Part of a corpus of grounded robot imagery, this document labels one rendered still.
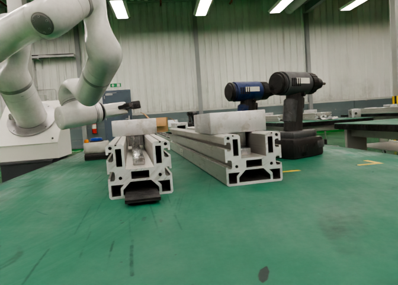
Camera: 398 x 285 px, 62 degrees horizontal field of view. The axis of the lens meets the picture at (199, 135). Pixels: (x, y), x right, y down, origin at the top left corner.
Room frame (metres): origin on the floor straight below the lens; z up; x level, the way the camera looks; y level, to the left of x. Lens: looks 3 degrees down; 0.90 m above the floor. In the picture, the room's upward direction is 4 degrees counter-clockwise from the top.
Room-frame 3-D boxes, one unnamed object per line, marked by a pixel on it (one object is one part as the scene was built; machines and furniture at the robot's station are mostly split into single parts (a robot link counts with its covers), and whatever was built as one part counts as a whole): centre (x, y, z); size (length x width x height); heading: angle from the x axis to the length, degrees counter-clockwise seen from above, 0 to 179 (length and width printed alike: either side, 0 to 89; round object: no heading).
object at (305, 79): (0.88, -0.28, 0.89); 0.20 x 0.08 x 0.22; 124
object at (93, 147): (1.16, 0.35, 0.81); 0.10 x 0.08 x 0.06; 101
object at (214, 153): (0.95, -0.01, 0.82); 0.80 x 0.10 x 0.09; 11
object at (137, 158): (0.91, 0.18, 0.82); 0.80 x 0.10 x 0.09; 11
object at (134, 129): (0.91, 0.18, 0.87); 0.16 x 0.11 x 0.07; 11
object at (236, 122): (0.71, -0.06, 0.87); 0.16 x 0.11 x 0.07; 11
